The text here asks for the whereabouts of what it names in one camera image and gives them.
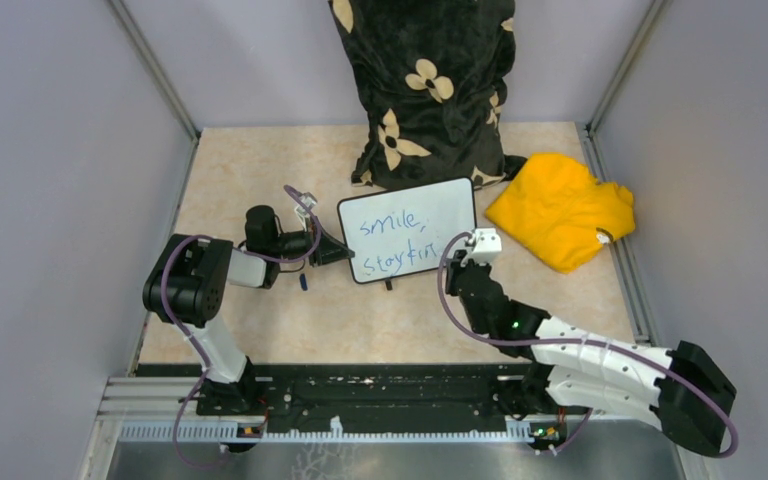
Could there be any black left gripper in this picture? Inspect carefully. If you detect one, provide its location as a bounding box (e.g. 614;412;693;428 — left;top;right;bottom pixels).
271;215;355;267

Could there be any small whiteboard black frame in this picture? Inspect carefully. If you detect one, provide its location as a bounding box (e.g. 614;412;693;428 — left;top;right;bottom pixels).
337;177;477;285

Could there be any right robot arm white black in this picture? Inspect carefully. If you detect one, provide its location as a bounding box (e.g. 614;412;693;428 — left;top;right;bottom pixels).
436;260;739;458

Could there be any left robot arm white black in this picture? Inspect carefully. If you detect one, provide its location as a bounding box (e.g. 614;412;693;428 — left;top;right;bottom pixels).
142;205;355;414

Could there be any yellow folded garment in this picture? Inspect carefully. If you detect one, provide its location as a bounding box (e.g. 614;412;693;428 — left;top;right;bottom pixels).
485;153;636;274

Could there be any black floral plush blanket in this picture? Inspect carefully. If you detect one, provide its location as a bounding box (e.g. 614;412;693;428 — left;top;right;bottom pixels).
328;1;526;190

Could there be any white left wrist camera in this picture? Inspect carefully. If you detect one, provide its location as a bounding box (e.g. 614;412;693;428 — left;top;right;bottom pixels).
294;192;318;227

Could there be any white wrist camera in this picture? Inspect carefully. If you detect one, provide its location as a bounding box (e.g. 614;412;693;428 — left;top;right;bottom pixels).
460;228;502;267
294;192;318;227

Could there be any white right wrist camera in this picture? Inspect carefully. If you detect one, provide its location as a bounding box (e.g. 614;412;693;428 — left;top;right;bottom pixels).
460;228;502;267

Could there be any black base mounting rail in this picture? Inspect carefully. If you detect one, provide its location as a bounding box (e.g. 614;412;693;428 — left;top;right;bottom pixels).
132;362;584;452

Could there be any left aluminium frame post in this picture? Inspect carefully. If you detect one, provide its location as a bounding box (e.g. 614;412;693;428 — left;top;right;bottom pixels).
104;0;201;143

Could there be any aluminium frame post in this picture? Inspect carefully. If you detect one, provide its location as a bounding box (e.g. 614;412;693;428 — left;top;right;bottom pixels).
104;0;201;143
586;0;672;136

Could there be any right aluminium frame post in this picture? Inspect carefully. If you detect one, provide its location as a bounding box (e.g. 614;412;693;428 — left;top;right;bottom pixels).
586;0;672;136

